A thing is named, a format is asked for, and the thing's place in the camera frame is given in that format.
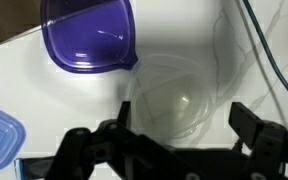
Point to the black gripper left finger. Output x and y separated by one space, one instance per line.
84 150

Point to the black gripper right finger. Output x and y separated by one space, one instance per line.
267 150

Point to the blue snack packet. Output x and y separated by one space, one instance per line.
34 168

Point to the blue plastic container lid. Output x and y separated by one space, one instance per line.
0 136

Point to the clear rounded plastic container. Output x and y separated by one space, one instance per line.
150 61

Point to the purple plastic container lid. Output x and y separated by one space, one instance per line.
87 36

